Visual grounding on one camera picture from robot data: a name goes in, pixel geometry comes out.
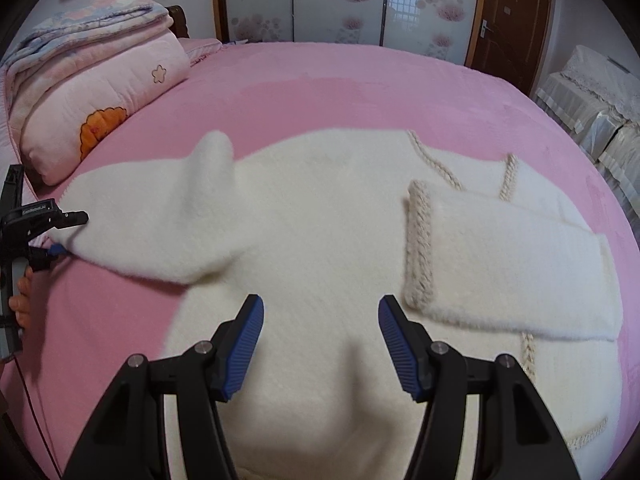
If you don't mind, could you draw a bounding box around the sofa with white lace cover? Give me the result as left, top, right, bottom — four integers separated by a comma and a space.
532, 45, 640, 241

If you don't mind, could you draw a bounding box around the person's left hand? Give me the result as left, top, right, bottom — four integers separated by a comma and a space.
9, 266, 35, 332

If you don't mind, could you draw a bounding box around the brown wooden door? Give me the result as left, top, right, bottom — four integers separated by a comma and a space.
465, 0, 556, 96

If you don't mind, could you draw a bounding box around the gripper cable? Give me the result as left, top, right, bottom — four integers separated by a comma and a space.
7, 350, 63, 476

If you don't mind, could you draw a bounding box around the pink ruffled pillow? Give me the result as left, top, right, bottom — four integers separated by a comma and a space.
181, 36, 224, 67

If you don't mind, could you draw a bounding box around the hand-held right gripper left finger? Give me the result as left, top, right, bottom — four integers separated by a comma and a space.
60, 294, 265, 480

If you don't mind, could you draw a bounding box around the pink folded quilt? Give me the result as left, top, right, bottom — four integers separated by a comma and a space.
7, 12, 193, 186

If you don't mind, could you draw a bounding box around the floral folded blanket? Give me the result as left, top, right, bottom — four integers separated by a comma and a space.
0, 0, 173, 81

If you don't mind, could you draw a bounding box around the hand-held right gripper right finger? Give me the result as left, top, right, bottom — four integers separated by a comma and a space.
377, 294, 583, 480

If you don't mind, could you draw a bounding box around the white fluffy sweater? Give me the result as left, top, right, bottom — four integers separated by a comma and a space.
50, 127, 626, 480

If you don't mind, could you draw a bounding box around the dark wooden headboard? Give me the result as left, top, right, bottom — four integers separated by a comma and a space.
167, 4, 192, 40

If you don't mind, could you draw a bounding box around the pink bed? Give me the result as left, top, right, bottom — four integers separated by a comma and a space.
0, 37, 633, 480

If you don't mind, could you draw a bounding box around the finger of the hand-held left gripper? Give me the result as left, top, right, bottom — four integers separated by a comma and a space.
50, 210, 90, 232
29, 244, 67, 272

